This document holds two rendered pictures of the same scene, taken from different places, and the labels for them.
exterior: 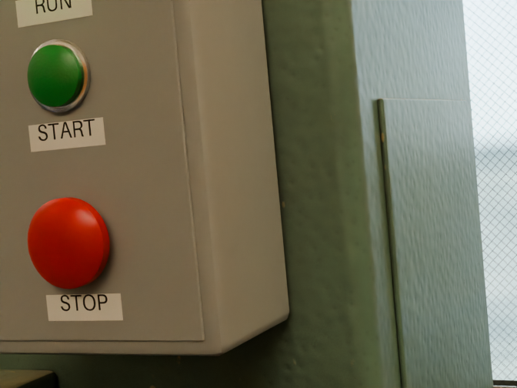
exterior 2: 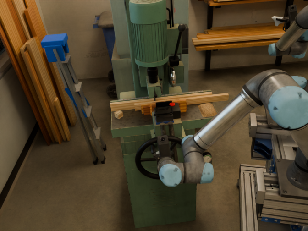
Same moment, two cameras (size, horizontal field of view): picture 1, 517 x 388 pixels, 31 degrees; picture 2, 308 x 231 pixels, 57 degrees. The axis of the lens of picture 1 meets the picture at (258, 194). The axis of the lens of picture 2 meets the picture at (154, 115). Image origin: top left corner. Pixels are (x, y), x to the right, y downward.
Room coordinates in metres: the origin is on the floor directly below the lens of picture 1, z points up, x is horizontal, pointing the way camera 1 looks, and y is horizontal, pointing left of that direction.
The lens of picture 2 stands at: (1.26, 1.52, 1.81)
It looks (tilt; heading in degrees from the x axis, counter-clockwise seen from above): 35 degrees down; 242
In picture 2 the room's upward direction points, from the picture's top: 5 degrees counter-clockwise
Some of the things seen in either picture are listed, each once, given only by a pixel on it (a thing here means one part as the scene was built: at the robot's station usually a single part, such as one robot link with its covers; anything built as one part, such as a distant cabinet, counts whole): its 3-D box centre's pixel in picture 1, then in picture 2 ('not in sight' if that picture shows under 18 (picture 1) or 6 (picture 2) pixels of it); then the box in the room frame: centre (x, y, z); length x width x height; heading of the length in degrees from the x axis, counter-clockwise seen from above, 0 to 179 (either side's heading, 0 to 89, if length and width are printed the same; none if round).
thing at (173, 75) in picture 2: not in sight; (172, 77); (0.44, 0.22, 1.02); 0.12 x 0.03 x 0.12; 66
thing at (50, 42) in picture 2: not in sight; (79, 104); (0.87, -0.57, 0.58); 0.27 x 0.25 x 1.16; 154
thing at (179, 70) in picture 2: not in sight; (176, 72); (0.38, 0.18, 1.02); 0.09 x 0.07 x 0.12; 156
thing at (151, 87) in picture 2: not in sight; (153, 86); (0.59, 0.27, 1.03); 0.14 x 0.07 x 0.09; 66
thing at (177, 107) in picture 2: not in sight; (167, 112); (0.64, 0.48, 0.99); 0.13 x 0.11 x 0.06; 156
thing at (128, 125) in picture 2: not in sight; (165, 121); (0.61, 0.40, 0.87); 0.61 x 0.30 x 0.06; 156
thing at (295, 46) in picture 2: not in sight; (297, 48); (-0.27, 0.52, 1.12); 0.11 x 0.08 x 0.11; 152
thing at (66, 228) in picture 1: (68, 242); not in sight; (0.31, 0.06, 1.36); 0.03 x 0.01 x 0.03; 66
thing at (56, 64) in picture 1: (54, 75); not in sight; (0.31, 0.06, 1.42); 0.02 x 0.01 x 0.02; 66
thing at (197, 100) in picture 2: not in sight; (181, 101); (0.46, 0.35, 0.92); 0.55 x 0.02 x 0.04; 156
